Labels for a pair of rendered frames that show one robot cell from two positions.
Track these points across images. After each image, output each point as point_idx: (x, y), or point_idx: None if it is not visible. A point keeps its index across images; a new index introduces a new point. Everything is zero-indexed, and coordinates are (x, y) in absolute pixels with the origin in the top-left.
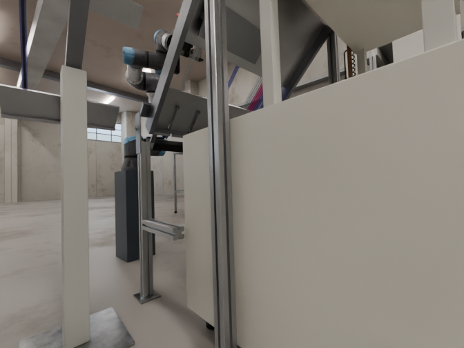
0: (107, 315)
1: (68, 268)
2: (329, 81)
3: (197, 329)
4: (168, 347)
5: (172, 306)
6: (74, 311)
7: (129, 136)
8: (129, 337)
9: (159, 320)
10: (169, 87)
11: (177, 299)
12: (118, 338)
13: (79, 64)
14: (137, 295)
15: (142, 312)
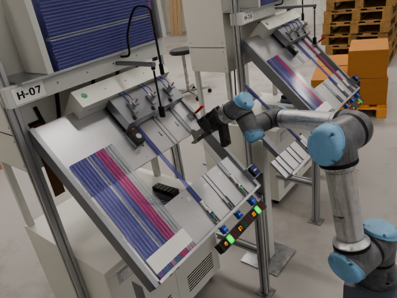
0: (271, 269)
1: None
2: (51, 195)
3: (215, 274)
4: (224, 263)
5: (238, 285)
6: None
7: (373, 218)
8: (244, 261)
9: (240, 275)
10: (225, 158)
11: (241, 293)
12: (249, 259)
13: None
14: (272, 288)
15: (254, 278)
